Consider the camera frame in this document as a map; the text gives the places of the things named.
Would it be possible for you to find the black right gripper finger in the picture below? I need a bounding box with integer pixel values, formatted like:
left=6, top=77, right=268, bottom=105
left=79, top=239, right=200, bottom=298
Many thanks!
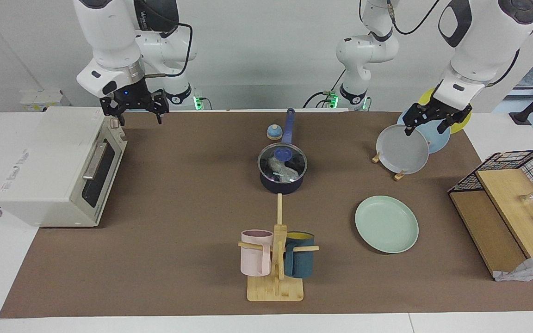
left=153, top=99, right=170, bottom=125
left=101, top=105, right=125, bottom=127

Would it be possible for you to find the glass lid with blue knob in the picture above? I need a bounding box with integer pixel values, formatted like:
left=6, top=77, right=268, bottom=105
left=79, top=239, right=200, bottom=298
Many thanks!
left=257, top=143, right=308, bottom=184

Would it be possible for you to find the light blue plate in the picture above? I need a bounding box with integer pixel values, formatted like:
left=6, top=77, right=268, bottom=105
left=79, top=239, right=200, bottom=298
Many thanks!
left=397, top=111, right=452, bottom=154

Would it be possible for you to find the yellow plate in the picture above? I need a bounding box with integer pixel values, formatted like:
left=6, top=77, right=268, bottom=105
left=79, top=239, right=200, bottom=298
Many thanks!
left=418, top=87, right=472, bottom=135

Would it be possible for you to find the grey plate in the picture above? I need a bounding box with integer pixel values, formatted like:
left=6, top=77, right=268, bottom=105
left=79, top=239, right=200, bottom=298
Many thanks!
left=376, top=124, right=430, bottom=175

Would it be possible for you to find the wooden plate rack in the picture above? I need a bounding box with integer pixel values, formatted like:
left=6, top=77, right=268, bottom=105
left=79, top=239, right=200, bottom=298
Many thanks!
left=372, top=147, right=409, bottom=181

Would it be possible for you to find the light green plate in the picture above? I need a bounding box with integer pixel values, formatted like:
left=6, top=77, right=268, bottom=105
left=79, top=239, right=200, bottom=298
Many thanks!
left=355, top=195, right=419, bottom=254

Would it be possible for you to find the cream toaster oven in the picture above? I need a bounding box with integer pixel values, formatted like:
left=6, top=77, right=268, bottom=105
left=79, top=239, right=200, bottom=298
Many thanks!
left=0, top=106, right=127, bottom=228

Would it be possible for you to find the brown table mat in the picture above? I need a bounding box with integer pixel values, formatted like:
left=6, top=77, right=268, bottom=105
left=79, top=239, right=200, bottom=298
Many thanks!
left=0, top=111, right=533, bottom=319

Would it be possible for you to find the dark teal mug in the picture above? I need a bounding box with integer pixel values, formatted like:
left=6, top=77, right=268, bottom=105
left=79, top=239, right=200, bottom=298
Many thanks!
left=284, top=232, right=315, bottom=278

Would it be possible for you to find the pink mug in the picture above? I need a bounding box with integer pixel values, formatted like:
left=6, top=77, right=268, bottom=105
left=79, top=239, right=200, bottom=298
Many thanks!
left=241, top=230, right=274, bottom=277

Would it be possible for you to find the wooden mug tree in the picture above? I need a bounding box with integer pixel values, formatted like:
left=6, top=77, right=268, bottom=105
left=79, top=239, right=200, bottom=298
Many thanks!
left=238, top=193, right=319, bottom=302

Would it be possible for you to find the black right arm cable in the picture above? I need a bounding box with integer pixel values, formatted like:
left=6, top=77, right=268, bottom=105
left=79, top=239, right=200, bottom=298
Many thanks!
left=135, top=0, right=194, bottom=78

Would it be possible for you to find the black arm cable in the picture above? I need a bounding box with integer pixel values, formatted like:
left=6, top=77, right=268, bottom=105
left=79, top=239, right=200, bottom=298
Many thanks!
left=384, top=0, right=533, bottom=88
left=135, top=0, right=194, bottom=78

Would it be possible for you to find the white wall socket box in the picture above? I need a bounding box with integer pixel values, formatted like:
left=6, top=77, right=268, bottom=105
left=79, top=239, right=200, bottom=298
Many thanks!
left=20, top=90, right=71, bottom=112

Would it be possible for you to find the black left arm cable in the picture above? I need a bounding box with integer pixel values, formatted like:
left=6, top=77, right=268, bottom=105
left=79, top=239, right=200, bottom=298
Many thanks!
left=384, top=0, right=533, bottom=88

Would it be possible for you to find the wire and wood shelf rack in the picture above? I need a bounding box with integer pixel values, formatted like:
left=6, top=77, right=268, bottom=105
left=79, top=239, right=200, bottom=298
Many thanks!
left=448, top=149, right=533, bottom=282

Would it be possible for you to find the black pot with blue handle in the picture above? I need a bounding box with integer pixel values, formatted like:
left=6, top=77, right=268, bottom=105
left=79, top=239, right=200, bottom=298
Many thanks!
left=258, top=108, right=308, bottom=195

